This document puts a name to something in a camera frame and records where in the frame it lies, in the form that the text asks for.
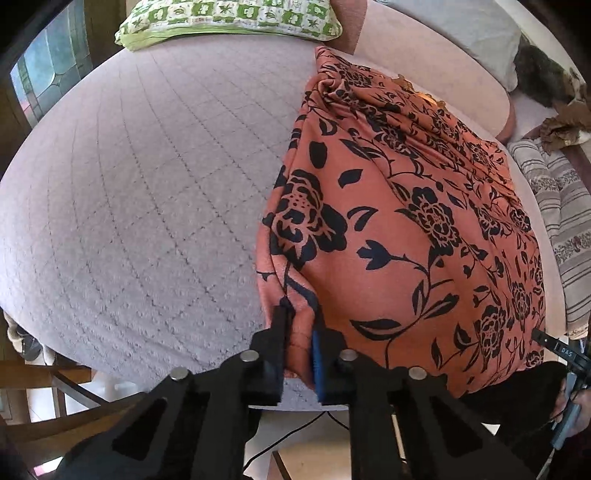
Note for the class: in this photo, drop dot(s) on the person's right hand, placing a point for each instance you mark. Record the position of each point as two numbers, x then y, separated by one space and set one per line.
584 401

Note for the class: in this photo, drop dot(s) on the lavender quilted bed cover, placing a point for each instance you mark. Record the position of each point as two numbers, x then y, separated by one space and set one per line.
138 184

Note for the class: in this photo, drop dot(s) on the grey shoe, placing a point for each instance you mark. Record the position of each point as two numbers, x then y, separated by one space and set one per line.
27 344

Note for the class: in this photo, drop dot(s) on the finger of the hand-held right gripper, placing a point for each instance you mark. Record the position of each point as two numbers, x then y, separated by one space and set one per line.
542 336

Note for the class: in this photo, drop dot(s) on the stained glass window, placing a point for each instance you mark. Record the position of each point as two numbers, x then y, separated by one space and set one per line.
51 69

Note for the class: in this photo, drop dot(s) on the striped beige cloth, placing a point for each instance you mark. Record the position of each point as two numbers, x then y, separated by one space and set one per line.
558 207

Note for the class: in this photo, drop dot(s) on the wooden chair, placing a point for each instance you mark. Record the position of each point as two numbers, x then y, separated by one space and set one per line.
69 392

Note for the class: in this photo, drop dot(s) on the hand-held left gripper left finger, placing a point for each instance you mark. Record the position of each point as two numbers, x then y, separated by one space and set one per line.
279 341

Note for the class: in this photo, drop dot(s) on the grey pillow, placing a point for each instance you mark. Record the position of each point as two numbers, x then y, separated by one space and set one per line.
466 32

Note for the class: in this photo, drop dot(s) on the orange black floral cloth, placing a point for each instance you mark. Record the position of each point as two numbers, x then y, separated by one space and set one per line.
392 230

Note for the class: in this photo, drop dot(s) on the green white patterned pillow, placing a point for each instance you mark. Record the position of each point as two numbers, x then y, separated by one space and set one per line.
231 18

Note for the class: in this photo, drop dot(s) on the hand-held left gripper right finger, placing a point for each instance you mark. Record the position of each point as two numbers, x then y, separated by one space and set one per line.
318 364

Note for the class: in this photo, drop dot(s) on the pink bolster pillow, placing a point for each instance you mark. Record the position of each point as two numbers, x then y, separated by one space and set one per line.
429 78

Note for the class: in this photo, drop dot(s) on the brown mottled bundle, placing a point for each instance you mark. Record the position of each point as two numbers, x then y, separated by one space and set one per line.
565 131

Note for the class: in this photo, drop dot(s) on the dark mottled furry cat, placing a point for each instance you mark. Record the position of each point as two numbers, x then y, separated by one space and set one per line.
540 69

